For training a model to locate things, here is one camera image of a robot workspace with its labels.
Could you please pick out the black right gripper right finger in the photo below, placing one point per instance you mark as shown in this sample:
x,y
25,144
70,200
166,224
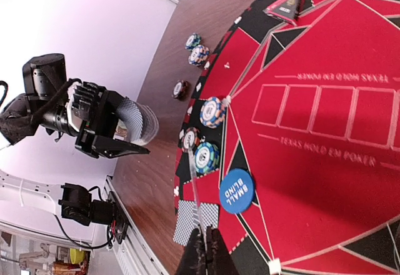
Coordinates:
x,y
218,259

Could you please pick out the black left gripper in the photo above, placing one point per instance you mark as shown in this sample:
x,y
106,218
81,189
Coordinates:
x,y
96,107

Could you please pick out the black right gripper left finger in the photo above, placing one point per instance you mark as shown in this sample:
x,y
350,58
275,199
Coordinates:
x,y
193,260

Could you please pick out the dealt blue card seat two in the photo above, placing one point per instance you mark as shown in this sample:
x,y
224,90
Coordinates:
x,y
187,219

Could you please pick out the blue small blind button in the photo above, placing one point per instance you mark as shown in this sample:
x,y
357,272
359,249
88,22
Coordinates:
x,y
237,191

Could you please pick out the red black chips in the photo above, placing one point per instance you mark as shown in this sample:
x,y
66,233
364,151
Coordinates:
x,y
190,140

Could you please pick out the red black poker chip stack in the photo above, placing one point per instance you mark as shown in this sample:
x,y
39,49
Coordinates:
x,y
180,89

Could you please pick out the green chips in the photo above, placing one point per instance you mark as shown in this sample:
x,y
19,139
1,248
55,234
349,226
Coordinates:
x,y
207,158

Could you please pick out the blue cream chips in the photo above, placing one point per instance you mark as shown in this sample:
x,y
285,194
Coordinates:
x,y
212,112

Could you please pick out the blue cream poker chip stack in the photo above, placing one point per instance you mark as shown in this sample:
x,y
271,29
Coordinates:
x,y
199,55

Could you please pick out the green poker chip stack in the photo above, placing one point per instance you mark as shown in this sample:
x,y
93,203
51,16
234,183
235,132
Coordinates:
x,y
193,40

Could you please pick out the black triangular all-in marker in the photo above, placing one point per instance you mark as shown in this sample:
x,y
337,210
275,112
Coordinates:
x,y
285,10

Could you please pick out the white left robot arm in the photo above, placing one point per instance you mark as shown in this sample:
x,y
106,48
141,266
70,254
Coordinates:
x,y
46,103

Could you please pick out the round red black poker mat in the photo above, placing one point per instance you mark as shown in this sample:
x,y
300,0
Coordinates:
x,y
312,114

